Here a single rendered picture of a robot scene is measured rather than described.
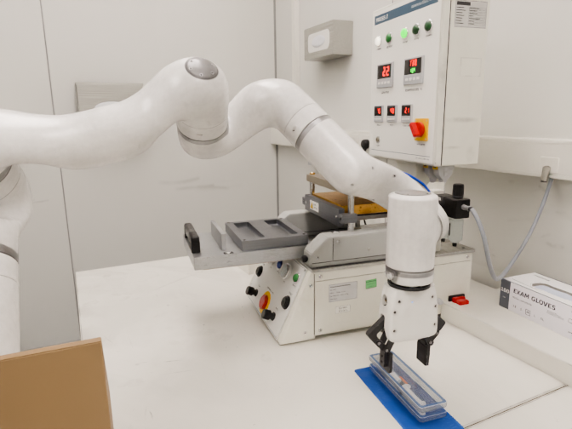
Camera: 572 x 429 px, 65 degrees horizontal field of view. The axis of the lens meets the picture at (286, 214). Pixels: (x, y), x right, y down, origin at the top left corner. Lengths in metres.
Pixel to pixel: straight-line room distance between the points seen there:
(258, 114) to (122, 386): 0.61
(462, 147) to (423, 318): 0.51
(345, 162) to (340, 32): 1.31
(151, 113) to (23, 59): 1.76
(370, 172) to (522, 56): 0.75
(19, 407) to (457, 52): 1.07
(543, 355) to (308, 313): 0.50
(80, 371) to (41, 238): 2.05
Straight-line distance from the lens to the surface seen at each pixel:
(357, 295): 1.13
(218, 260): 1.04
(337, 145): 0.83
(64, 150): 0.82
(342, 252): 1.08
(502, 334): 1.16
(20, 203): 0.89
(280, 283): 1.18
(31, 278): 2.66
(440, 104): 1.16
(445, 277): 1.25
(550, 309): 1.20
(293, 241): 1.09
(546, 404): 1.02
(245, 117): 0.91
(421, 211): 0.77
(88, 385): 0.58
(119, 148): 0.84
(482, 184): 1.55
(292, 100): 0.88
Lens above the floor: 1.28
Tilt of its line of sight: 12 degrees down
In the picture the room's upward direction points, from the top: 1 degrees counter-clockwise
